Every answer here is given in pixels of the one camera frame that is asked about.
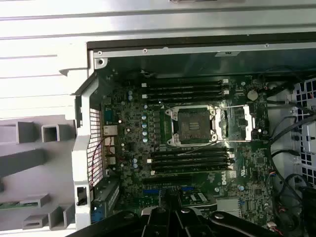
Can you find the green motherboard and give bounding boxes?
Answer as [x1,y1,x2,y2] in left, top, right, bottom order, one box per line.
[97,70,276,224]

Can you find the silver drive cage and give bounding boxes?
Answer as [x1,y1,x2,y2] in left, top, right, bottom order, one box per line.
[291,78,316,181]

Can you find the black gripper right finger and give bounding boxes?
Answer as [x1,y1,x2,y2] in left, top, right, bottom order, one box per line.
[170,191,282,237]

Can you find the blue rear connector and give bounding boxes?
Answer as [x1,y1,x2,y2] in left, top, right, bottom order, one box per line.
[90,202,106,223]

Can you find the grey parts rack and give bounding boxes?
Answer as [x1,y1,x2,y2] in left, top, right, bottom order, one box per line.
[0,119,77,232]

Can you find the metal locking lever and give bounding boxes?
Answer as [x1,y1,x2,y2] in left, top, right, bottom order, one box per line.
[176,140,225,157]

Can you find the CPU socket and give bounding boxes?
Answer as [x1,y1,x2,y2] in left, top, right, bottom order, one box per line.
[164,105,219,148]

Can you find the bare green RAM stick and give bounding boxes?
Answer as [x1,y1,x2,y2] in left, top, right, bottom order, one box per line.
[0,201,22,211]

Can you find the black data wire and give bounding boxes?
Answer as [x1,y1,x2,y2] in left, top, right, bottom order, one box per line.
[269,108,316,198]

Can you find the metal socket cover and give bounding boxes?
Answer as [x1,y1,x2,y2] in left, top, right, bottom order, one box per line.
[211,104,256,143]

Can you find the black expansion slot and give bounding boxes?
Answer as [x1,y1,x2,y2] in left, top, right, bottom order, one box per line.
[142,176,193,185]

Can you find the blue expansion slot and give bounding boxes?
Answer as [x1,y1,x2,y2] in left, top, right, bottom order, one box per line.
[142,187,194,193]

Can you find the silver chipset heat sink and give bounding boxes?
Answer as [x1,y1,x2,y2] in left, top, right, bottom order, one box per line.
[216,198,240,216]

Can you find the silver coin cell battery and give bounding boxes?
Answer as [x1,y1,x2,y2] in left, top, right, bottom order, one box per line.
[246,89,259,101]

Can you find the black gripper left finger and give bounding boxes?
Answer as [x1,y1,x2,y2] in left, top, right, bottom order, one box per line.
[70,191,171,237]

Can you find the silver rear port block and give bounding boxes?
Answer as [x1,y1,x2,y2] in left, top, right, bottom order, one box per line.
[103,124,119,138]
[103,145,117,165]

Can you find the black PC case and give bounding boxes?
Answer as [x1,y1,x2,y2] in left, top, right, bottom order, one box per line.
[59,39,316,237]

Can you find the red fan wire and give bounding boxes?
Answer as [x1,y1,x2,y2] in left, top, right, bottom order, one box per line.
[90,135,117,187]

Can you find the black RAM slot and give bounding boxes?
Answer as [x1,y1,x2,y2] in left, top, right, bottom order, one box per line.
[147,89,230,95]
[141,83,223,89]
[141,94,223,100]
[150,149,229,155]
[147,158,229,167]
[147,78,230,84]
[150,155,235,161]
[150,166,235,174]

